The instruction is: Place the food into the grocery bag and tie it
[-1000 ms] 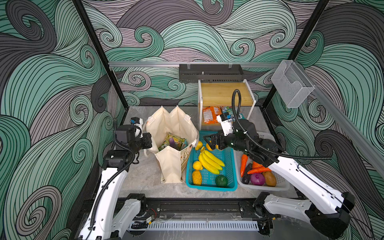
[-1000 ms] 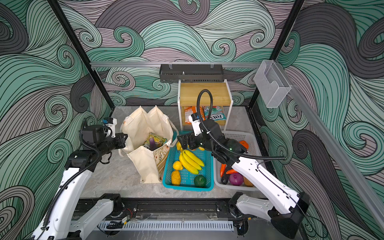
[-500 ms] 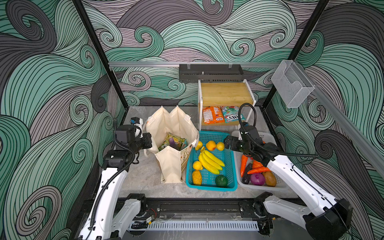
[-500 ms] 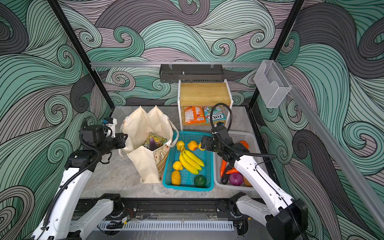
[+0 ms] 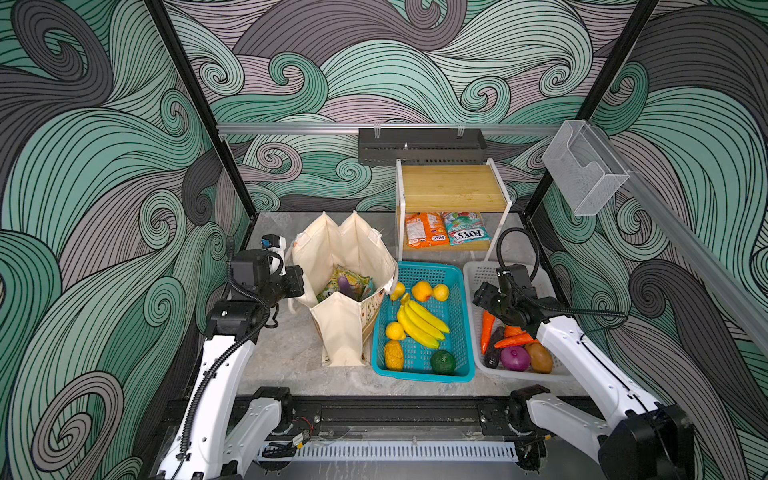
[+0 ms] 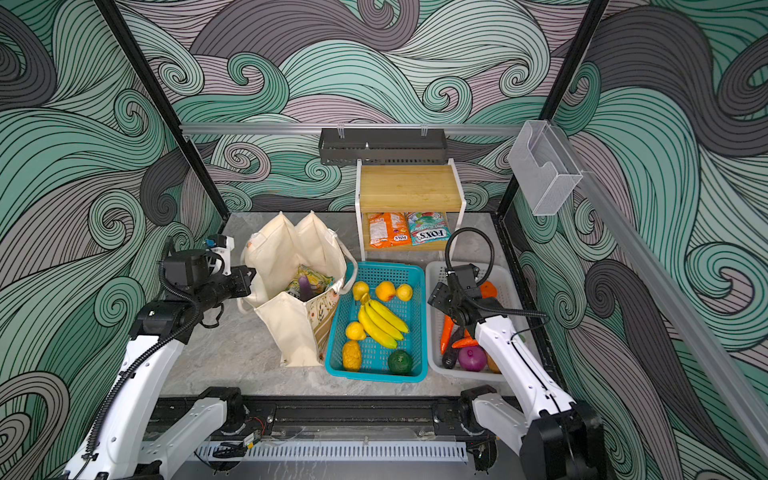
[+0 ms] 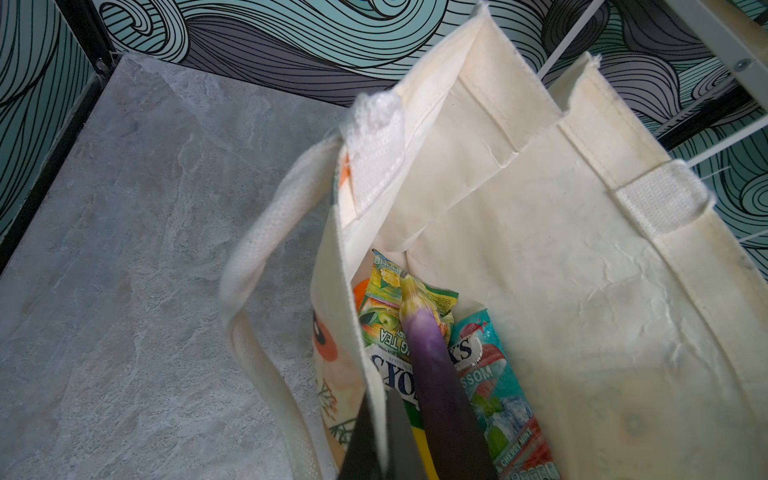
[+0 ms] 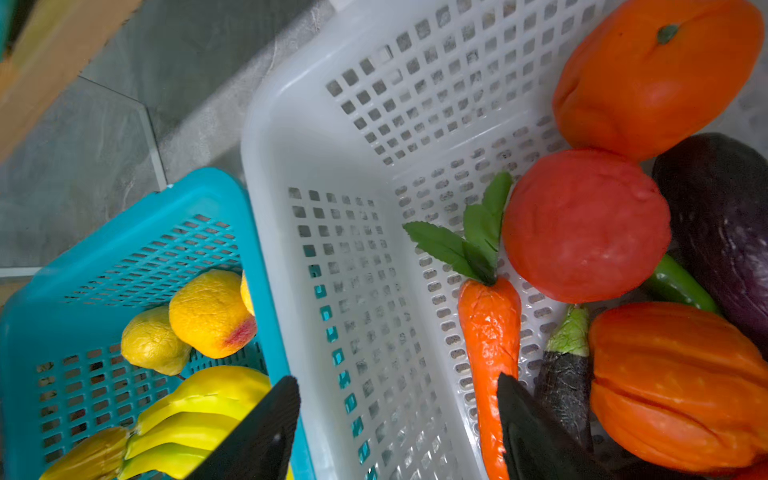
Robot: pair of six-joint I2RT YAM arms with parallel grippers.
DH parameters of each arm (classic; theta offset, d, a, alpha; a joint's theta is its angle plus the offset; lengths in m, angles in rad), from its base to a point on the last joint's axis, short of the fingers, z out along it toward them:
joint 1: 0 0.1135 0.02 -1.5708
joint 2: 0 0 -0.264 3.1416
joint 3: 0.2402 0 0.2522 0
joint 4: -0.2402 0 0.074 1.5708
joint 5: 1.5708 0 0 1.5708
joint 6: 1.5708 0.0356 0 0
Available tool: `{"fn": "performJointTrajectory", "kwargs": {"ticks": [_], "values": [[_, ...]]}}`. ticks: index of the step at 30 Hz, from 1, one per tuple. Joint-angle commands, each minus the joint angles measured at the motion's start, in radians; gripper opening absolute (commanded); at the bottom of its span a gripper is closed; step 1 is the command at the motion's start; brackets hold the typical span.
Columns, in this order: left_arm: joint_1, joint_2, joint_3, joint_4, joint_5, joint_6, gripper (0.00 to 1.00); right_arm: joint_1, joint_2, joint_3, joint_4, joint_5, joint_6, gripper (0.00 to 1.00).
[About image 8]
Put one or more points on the orange fruit in white basket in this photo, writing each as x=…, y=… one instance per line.
x=653, y=73

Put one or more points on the green chili pepper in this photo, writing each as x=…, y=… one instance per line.
x=671, y=282

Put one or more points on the yellow lemon left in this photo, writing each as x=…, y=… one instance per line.
x=149, y=342

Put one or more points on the purple eggplant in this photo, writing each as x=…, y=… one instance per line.
x=563, y=384

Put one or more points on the teal plastic basket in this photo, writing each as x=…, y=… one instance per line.
x=62, y=375

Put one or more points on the red tomato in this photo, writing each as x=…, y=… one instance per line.
x=584, y=225

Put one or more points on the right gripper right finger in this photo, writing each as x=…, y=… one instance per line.
x=536, y=446

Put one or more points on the small dark eggplant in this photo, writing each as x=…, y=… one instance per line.
x=716, y=190

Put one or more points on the yellow banana bunch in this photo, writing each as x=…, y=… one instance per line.
x=173, y=436

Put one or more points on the yellow lemon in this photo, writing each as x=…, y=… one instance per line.
x=246, y=296
x=149, y=342

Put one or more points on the orange small pumpkin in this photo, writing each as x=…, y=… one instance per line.
x=679, y=387

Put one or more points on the yellow lemon right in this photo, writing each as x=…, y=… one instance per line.
x=246, y=296

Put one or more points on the yellow orange fruit top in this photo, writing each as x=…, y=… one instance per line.
x=209, y=314

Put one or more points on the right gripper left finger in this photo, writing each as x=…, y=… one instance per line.
x=260, y=446

